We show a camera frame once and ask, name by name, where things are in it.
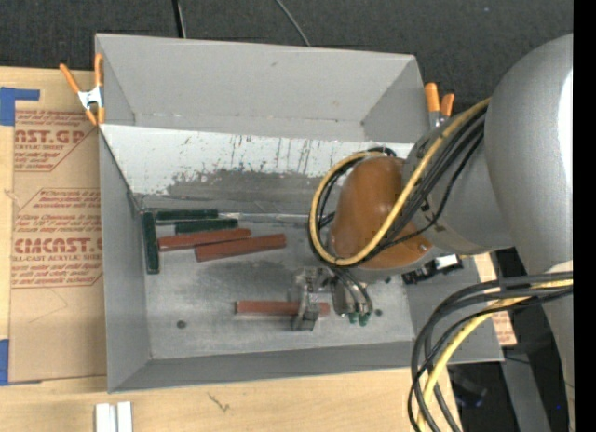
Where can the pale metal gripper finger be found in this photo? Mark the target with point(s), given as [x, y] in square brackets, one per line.
[307, 319]
[308, 282]

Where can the grey metal bin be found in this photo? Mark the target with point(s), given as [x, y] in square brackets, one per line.
[223, 290]

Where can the dark green flat block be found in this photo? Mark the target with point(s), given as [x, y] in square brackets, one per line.
[186, 215]
[151, 244]
[207, 225]

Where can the brown cardboard board, red print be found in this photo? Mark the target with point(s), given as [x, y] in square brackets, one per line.
[51, 234]

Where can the black cylinder on white bracket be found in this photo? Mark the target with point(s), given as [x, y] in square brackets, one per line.
[426, 272]

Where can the red-brown block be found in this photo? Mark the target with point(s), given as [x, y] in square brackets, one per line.
[200, 239]
[239, 247]
[265, 307]

